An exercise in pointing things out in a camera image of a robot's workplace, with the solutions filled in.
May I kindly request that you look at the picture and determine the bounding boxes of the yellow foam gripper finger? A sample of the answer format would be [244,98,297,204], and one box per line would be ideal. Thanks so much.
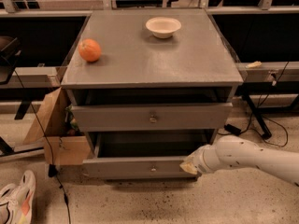
[179,162,197,175]

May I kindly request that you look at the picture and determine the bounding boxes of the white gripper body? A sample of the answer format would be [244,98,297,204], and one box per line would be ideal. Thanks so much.
[189,145,219,174]

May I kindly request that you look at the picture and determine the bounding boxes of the grey drawer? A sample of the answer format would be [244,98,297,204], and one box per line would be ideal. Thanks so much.
[72,89,232,132]
[83,130,215,180]

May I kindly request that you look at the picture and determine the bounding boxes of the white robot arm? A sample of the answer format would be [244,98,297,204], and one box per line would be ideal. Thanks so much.
[179,135,299,186]

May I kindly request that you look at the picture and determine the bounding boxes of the grey top drawer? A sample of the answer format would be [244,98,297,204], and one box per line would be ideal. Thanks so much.
[72,89,232,132]

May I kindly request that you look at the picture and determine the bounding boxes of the grey wooden drawer cabinet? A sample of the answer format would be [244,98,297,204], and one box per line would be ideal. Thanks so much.
[60,8,244,154]

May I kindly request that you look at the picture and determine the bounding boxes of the small yellow foam piece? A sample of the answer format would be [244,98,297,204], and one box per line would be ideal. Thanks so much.
[246,61,262,69]

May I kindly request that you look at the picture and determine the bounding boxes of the brown cardboard box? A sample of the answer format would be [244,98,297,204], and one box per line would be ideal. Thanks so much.
[23,88,91,165]

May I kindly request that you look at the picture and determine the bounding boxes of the white paper bowl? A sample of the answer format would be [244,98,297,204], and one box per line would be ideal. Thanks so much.
[146,17,181,39]

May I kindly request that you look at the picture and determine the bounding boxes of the orange fruit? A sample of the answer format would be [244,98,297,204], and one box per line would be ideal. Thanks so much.
[78,39,101,63]

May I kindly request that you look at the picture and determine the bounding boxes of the white and orange sneaker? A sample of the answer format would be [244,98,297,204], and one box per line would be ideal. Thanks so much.
[0,170,36,224]

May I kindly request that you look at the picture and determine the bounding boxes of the black chair left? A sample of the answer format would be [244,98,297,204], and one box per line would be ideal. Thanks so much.
[0,36,21,85]

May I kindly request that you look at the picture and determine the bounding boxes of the black power adapter with cable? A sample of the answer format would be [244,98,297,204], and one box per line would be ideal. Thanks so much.
[217,59,291,148]

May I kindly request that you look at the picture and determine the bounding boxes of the black floor cable left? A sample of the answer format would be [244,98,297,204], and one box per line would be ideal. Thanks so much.
[12,68,72,224]

